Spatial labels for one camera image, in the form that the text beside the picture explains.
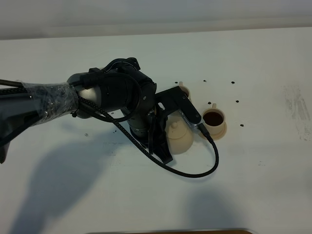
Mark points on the beige ceramic teapot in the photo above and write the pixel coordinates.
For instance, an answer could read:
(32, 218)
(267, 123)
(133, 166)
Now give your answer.
(179, 135)

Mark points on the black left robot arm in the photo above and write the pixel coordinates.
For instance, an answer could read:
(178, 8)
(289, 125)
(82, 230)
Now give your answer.
(118, 93)

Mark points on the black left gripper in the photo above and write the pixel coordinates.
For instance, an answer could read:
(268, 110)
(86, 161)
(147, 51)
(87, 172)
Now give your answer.
(157, 141)

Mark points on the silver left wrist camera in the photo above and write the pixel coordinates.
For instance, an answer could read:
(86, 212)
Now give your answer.
(172, 100)

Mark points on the beige teacup far right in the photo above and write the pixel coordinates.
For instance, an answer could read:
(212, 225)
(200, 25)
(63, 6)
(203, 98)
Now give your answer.
(214, 120)

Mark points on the beige teacup near teapot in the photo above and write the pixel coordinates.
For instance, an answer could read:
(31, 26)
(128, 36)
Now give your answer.
(184, 89)

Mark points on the beige saucer under right cup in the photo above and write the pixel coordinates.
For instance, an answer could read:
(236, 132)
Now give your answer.
(219, 135)

